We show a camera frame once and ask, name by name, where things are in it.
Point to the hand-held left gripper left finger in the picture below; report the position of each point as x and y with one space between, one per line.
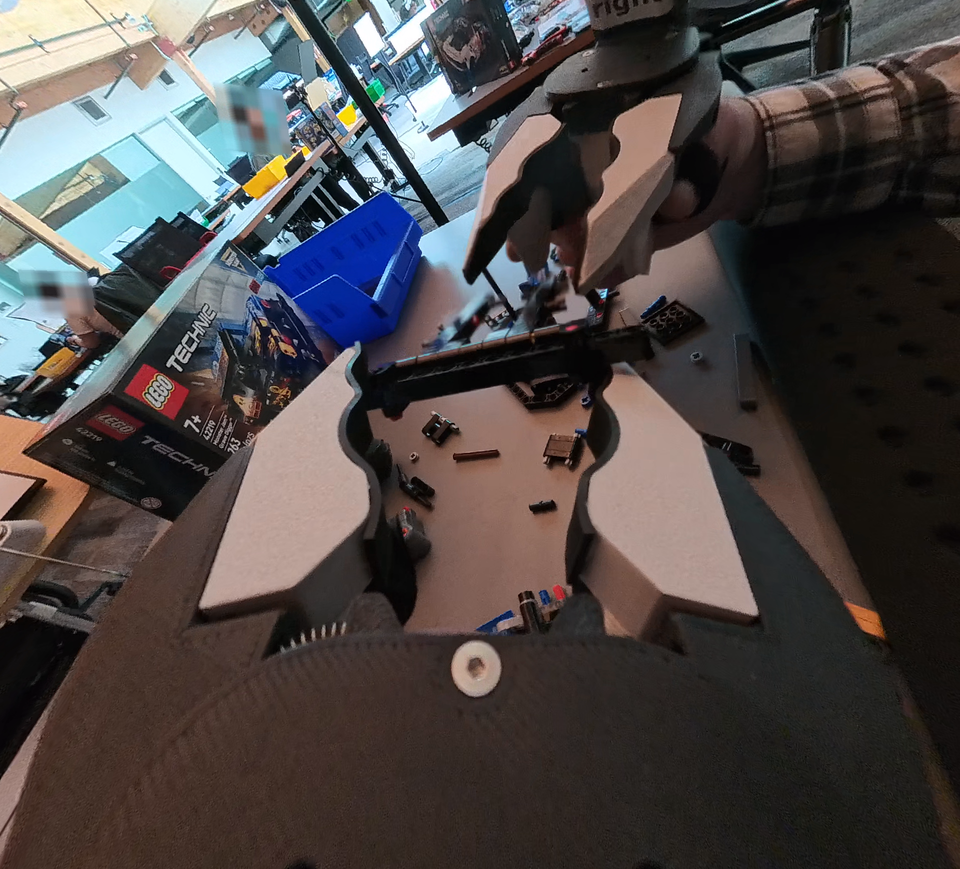
285 509

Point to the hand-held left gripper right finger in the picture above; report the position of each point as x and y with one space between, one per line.
668 524

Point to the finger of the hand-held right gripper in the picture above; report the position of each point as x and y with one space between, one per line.
638 172
525 172

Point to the black toy truck chassis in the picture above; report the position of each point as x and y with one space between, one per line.
495 367

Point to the person's right forearm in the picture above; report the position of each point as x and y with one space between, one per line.
855 134

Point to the light grey desk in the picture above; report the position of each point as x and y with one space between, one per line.
480 539

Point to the person's right hand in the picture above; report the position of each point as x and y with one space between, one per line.
735 164

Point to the black straight toy beam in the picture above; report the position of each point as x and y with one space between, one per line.
732 452

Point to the dark wooden table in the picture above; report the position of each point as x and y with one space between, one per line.
503 74

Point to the short black toy axle pin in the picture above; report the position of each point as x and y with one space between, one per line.
542 506

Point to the dark printed box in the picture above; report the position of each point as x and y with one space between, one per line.
473 37

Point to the black studded toy plate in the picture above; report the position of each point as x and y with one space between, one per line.
675 322

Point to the monster truck toy set box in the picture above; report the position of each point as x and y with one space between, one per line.
180 389

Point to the black connector grey axle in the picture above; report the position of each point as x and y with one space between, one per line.
440 430

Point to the black metal pole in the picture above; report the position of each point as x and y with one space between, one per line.
338 67

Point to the small orange toy piece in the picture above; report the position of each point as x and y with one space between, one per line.
866 620

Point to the yellow bin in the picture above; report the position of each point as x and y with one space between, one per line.
266 176

